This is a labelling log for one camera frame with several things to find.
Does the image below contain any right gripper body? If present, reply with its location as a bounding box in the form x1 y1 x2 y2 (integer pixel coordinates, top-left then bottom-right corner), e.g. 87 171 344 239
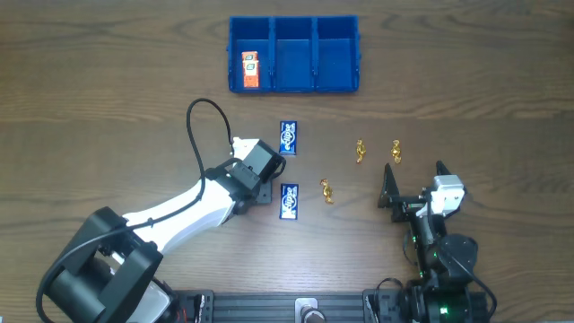
378 193 431 223

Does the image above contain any blue candy pack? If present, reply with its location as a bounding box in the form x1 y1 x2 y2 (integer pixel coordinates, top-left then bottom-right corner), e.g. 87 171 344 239
279 182 300 221
279 120 298 156

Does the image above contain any orange candy box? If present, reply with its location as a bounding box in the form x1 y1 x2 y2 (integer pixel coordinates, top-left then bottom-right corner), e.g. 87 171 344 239
241 50 262 90

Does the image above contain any blue tray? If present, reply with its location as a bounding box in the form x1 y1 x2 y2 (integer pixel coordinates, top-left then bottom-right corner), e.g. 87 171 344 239
227 15 361 94

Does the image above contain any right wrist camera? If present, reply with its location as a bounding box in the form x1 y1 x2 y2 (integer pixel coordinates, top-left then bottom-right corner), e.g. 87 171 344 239
415 173 467 220

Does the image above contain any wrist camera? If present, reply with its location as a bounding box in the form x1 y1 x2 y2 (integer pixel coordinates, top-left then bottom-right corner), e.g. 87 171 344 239
230 136 262 162
415 173 467 220

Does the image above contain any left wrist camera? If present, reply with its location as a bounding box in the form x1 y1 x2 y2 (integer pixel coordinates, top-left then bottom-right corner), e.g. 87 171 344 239
230 136 262 162

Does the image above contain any mounting rail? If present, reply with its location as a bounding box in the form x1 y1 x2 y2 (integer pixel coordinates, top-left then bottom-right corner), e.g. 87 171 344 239
172 289 490 323

